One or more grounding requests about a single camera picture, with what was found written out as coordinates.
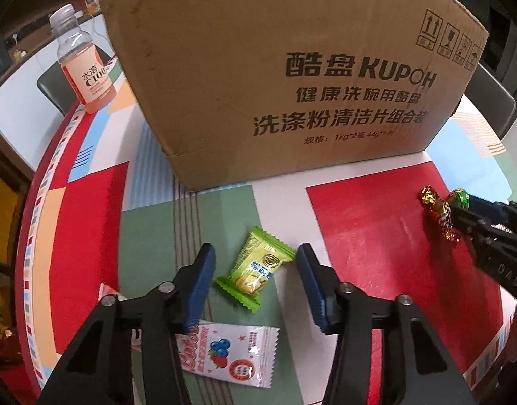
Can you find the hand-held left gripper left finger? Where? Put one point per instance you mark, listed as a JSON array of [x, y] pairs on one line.
[[199, 291]]

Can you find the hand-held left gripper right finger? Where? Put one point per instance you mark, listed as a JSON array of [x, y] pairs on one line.
[[315, 291]]

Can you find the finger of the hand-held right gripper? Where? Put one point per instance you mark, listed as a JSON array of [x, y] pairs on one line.
[[500, 211], [473, 223]]

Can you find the green foil lollipop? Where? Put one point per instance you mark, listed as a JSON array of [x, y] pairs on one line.
[[458, 198]]

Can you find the gold red foil candy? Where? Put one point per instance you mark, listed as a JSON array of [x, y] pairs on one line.
[[428, 196], [444, 217]]

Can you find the green candy packet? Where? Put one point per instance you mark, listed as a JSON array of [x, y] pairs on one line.
[[254, 270]]

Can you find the white berry print snack packet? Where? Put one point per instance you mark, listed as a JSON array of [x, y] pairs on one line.
[[237, 354]]

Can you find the beige snack packet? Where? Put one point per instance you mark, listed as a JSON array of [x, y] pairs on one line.
[[108, 292]]

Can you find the brown cardboard box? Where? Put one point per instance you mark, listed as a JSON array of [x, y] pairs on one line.
[[241, 71]]

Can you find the colourful patchwork tablecloth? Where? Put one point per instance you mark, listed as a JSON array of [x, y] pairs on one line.
[[368, 219]]

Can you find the grey dining chair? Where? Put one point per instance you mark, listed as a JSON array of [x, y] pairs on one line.
[[494, 101], [51, 88]]

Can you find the wooden display cabinet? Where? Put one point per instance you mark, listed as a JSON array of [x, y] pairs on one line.
[[1, 202]]

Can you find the pink drink bottle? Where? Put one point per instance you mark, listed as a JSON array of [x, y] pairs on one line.
[[87, 80]]

